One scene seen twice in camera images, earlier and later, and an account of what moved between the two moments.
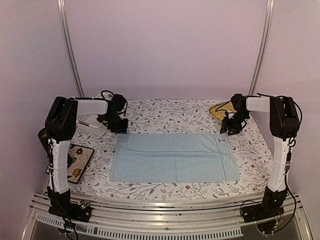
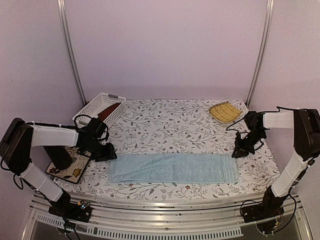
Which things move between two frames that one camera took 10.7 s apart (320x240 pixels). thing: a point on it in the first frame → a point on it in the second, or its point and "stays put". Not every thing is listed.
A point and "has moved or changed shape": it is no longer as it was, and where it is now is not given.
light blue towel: [155, 157] has moved or changed shape
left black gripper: [123, 129] → [109, 154]
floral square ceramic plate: [78, 157] stays put
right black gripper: [225, 123] → [241, 149]
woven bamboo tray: [221, 114] stays put
